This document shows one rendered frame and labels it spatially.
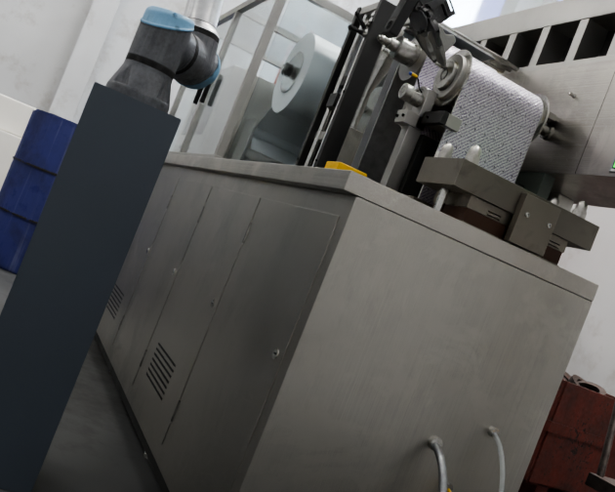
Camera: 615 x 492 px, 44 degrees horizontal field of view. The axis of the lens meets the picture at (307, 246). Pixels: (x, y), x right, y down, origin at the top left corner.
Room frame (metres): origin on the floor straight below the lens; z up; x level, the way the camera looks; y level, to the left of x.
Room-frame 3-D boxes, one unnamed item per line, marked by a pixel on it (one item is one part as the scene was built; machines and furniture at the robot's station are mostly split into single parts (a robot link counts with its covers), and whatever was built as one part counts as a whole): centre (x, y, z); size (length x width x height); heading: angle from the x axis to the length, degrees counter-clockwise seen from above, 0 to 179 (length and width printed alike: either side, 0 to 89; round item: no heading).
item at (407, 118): (1.83, -0.12, 1.05); 0.06 x 0.05 x 0.31; 113
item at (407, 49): (2.03, -0.05, 1.33); 0.06 x 0.06 x 0.06; 23
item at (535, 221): (1.63, -0.44, 0.96); 0.10 x 0.03 x 0.11; 113
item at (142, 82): (1.74, 0.49, 0.95); 0.15 x 0.15 x 0.10
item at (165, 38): (1.74, 0.49, 1.07); 0.13 x 0.12 x 0.14; 159
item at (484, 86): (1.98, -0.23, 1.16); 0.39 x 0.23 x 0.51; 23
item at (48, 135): (5.02, 1.58, 0.48); 1.31 x 0.80 x 0.96; 15
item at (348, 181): (2.69, 0.16, 0.88); 2.52 x 0.66 x 0.04; 23
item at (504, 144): (1.80, -0.31, 1.11); 0.23 x 0.01 x 0.18; 113
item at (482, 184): (1.71, -0.39, 1.00); 0.40 x 0.16 x 0.06; 113
